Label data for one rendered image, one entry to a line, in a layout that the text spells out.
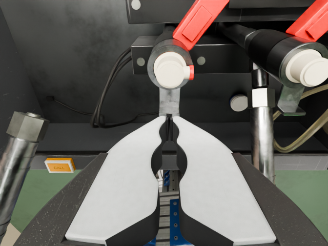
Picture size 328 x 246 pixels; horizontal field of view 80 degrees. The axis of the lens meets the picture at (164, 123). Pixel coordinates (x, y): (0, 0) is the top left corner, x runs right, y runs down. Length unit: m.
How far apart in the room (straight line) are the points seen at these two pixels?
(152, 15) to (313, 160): 0.39
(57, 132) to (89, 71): 0.16
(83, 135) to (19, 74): 0.18
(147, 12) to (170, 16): 0.03
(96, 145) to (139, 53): 0.24
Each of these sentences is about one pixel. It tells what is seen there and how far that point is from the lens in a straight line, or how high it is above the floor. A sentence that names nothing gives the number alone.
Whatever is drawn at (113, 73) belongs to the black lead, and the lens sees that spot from 0.27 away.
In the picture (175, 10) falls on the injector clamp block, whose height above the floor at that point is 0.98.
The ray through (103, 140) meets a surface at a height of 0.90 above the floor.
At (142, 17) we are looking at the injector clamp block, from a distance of 0.26.
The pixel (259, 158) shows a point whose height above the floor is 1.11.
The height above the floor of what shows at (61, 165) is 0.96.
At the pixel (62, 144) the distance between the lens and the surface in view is 0.47.
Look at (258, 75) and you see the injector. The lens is 0.19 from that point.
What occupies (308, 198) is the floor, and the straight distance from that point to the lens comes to 2.43.
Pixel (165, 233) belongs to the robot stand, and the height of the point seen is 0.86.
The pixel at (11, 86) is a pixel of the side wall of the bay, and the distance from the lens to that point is 0.49.
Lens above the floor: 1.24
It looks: 58 degrees down
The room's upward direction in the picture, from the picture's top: 177 degrees counter-clockwise
